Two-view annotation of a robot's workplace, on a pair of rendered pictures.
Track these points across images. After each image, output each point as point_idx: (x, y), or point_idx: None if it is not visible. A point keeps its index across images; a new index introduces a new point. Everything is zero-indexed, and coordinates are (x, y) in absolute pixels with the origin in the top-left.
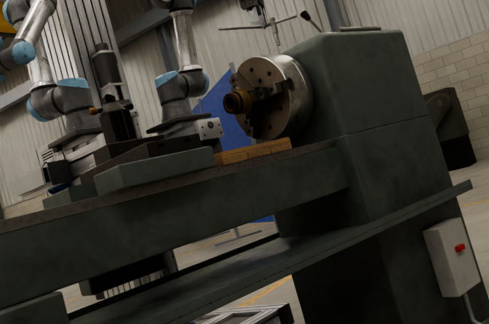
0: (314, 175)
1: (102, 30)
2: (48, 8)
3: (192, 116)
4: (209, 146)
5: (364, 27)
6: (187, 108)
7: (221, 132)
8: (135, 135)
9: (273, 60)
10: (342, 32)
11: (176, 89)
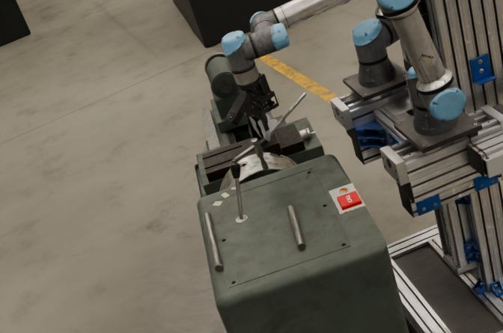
0: None
1: None
2: None
3: (406, 137)
4: (203, 185)
5: (209, 244)
6: (418, 122)
7: (397, 179)
8: (256, 136)
9: (224, 177)
10: (201, 220)
11: (412, 94)
